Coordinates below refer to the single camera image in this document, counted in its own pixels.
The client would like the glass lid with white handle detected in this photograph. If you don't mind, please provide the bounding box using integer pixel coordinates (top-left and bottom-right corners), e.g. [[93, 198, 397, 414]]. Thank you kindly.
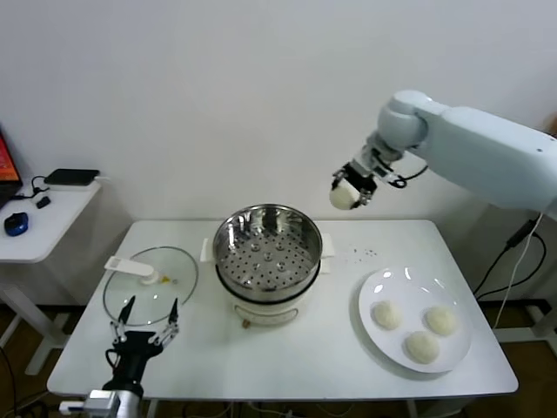
[[102, 246, 200, 327]]

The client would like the large white plate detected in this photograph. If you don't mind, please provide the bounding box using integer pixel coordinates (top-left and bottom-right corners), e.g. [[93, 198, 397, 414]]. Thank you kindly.
[[357, 267, 473, 374]]

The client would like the blue black computer mouse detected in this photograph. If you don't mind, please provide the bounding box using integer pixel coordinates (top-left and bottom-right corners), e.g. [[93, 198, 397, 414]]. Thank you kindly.
[[3, 212, 30, 237]]

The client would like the stainless steel steamer basket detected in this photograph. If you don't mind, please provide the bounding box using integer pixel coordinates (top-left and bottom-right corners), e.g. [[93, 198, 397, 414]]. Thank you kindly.
[[212, 203, 325, 301]]

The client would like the white side table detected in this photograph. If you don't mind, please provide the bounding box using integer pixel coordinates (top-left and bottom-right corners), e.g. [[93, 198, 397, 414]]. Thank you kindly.
[[0, 176, 110, 376]]

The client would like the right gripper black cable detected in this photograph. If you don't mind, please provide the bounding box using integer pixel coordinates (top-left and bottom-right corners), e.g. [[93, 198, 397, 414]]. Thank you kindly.
[[393, 164, 430, 189]]

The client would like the laptop with red screen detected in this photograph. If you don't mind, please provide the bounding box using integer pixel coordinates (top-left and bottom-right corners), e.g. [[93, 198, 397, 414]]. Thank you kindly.
[[0, 125, 23, 209]]

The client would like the white steamed baozi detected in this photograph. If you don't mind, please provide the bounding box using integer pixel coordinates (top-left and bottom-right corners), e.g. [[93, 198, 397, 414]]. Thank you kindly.
[[329, 179, 363, 212], [424, 306, 459, 337], [369, 300, 404, 331], [405, 330, 440, 365]]

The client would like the black floor cable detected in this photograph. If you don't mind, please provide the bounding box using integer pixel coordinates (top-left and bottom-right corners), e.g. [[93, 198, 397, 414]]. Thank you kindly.
[[0, 347, 18, 418]]

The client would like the steel steamer pot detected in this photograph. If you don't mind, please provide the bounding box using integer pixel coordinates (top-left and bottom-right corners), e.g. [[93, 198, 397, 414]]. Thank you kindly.
[[199, 233, 337, 328]]

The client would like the flat black device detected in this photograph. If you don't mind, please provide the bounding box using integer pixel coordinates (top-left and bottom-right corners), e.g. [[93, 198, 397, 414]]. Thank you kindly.
[[44, 168, 101, 187]]

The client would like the black power cable with adapter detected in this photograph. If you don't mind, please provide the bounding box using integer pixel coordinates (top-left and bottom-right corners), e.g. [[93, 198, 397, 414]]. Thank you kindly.
[[473, 219, 547, 301]]

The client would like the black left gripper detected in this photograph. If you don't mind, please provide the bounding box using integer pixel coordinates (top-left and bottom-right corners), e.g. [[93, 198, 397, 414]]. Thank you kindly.
[[103, 295, 181, 392]]

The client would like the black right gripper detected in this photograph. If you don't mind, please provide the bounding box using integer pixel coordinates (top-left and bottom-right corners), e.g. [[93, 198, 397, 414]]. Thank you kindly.
[[331, 160, 378, 209]]

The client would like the thin black desk cable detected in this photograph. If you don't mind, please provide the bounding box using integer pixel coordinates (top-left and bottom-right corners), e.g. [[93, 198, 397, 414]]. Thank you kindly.
[[11, 175, 52, 201]]

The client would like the white hanging cable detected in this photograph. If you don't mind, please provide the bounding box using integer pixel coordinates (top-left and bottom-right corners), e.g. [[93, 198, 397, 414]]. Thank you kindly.
[[494, 211, 545, 332]]

